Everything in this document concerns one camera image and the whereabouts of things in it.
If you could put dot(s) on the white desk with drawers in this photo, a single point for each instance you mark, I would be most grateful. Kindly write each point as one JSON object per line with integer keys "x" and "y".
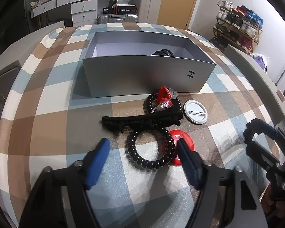
{"x": 83, "y": 7}

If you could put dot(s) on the purple cloth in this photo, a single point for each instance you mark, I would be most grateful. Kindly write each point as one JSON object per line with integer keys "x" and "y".
{"x": 260, "y": 61}

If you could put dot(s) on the wooden door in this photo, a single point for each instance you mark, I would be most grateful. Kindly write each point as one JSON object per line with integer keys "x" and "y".
{"x": 178, "y": 2}

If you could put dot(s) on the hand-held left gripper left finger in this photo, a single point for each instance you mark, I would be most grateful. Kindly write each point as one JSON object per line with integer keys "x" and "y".
{"x": 97, "y": 165}

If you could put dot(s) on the person's right hand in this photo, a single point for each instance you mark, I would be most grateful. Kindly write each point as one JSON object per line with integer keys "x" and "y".
{"x": 275, "y": 207}

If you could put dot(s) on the white pin badge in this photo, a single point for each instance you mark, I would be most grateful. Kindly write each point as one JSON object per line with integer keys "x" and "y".
{"x": 196, "y": 111}

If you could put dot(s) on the wooden shoe rack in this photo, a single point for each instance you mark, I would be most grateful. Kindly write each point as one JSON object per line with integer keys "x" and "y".
{"x": 256, "y": 36}

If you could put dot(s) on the grey cardboard box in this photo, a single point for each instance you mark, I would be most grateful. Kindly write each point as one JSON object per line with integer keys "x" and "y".
{"x": 137, "y": 76}

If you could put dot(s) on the red pin badge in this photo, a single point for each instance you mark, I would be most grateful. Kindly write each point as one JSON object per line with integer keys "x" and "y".
{"x": 184, "y": 136}

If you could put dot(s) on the grey bed board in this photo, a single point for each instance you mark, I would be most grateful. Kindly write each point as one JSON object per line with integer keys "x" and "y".
{"x": 258, "y": 73}
{"x": 47, "y": 29}

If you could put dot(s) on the red heart hair clip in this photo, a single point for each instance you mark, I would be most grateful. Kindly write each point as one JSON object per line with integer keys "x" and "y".
{"x": 163, "y": 92}

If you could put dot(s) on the grey cabinet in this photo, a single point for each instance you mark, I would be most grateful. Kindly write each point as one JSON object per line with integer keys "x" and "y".
{"x": 4, "y": 85}

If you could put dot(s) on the white suitcase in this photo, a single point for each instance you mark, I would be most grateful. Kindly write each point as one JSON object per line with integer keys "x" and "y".
{"x": 148, "y": 4}

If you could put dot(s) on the black claw hair clip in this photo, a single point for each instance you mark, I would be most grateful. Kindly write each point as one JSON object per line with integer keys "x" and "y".
{"x": 137, "y": 121}

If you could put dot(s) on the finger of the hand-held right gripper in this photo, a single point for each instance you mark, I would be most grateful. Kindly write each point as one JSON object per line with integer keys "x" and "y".
{"x": 269, "y": 128}
{"x": 261, "y": 153}

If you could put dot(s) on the black red flat box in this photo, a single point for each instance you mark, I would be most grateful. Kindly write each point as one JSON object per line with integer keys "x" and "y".
{"x": 123, "y": 9}

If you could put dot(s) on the checked blue brown blanket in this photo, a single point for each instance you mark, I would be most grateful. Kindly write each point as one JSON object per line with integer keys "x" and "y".
{"x": 61, "y": 123}

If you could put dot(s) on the silver suitcase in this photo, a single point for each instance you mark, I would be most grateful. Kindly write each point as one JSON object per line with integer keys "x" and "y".
{"x": 118, "y": 19}

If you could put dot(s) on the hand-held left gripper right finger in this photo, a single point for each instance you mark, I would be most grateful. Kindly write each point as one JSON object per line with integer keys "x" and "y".
{"x": 188, "y": 165}

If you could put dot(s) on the row of shoes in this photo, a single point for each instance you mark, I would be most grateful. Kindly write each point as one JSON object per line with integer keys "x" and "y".
{"x": 239, "y": 19}

